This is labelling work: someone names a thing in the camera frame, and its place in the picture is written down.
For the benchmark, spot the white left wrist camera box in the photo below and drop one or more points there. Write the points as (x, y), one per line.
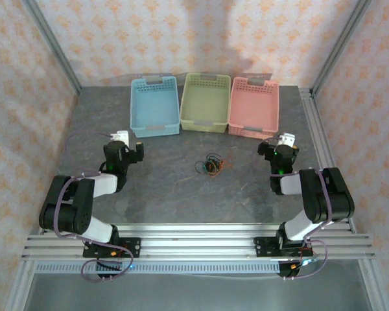
(122, 137)

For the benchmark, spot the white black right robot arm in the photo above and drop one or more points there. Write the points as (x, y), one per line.
(327, 197)

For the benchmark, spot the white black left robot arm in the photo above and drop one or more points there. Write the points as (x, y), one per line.
(68, 207)

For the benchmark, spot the aluminium frame leg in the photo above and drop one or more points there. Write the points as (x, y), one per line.
(19, 285)
(374, 285)

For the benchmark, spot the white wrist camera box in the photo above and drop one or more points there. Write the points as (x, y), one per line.
(122, 137)
(287, 138)

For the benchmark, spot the aluminium frame post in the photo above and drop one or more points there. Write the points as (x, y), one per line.
(338, 48)
(56, 48)

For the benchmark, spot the pink plastic basket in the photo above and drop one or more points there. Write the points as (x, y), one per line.
(253, 105)

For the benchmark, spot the green plastic basket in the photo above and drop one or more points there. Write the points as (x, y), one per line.
(205, 103)

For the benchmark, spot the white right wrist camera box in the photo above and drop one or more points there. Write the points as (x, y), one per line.
(287, 138)

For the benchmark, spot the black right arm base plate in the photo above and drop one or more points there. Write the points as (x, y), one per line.
(266, 247)

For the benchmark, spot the blue plastic basket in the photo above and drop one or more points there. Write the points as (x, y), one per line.
(154, 103)

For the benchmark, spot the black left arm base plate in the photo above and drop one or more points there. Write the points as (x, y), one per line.
(133, 247)

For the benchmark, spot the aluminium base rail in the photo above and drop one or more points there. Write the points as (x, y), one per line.
(197, 246)

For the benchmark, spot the aluminium side rail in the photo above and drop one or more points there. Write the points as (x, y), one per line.
(322, 145)

